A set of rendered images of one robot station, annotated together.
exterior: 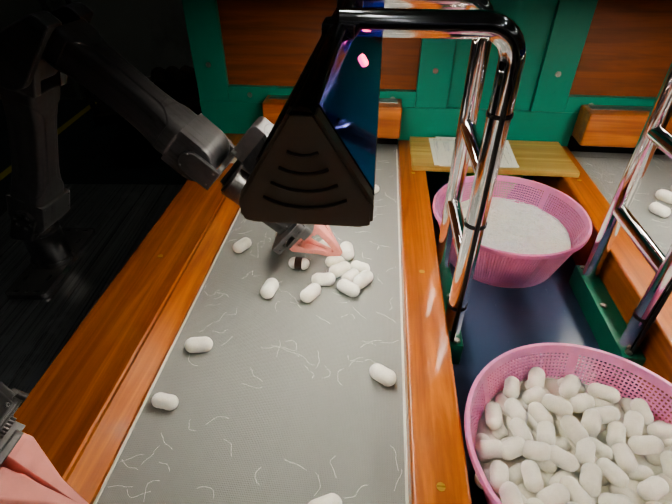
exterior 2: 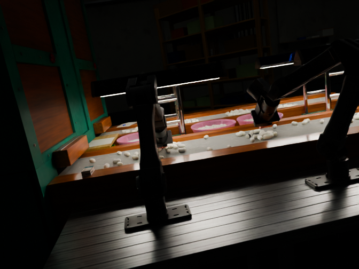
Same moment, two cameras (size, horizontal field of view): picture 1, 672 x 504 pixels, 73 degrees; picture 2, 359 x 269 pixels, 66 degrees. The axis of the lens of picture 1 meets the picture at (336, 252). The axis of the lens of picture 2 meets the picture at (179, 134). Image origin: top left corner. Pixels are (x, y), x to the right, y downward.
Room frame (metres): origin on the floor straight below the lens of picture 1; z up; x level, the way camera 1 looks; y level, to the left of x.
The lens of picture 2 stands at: (0.65, 1.29, 1.08)
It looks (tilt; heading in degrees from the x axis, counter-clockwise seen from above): 12 degrees down; 263
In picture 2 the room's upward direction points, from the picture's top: 9 degrees counter-clockwise
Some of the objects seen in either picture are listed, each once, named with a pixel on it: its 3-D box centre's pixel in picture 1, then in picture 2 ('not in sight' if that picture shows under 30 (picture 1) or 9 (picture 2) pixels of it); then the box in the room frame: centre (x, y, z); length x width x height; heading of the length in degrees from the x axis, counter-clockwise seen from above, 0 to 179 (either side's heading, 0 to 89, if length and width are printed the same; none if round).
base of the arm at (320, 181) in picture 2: not in sight; (337, 168); (0.06, 0.53, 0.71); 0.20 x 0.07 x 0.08; 179
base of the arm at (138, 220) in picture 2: (47, 245); (155, 206); (0.66, 0.52, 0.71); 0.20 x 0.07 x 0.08; 179
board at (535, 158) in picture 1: (488, 155); (102, 141); (0.90, -0.33, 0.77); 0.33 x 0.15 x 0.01; 85
